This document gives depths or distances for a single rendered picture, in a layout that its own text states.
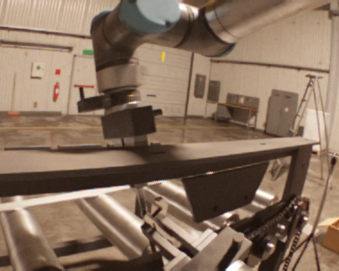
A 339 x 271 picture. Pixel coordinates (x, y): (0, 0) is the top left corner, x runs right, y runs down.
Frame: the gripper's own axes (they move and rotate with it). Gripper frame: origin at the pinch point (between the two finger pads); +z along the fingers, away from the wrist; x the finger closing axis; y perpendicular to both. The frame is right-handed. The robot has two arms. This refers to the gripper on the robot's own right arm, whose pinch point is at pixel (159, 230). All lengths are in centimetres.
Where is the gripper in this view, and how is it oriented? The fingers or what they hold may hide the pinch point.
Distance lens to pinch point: 43.6
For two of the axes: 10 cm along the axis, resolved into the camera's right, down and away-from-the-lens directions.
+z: -6.8, -4.2, 6.0
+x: -7.2, 4.9, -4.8
